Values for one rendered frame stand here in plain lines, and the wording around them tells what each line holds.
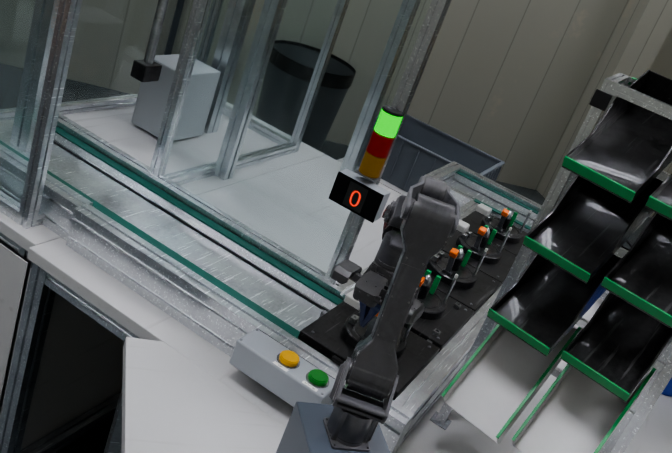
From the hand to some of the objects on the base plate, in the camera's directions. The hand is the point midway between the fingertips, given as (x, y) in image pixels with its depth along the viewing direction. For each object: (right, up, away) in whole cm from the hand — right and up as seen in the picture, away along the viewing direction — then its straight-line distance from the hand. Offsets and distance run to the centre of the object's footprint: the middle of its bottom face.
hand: (368, 311), depth 148 cm
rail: (-32, -8, +16) cm, 36 cm away
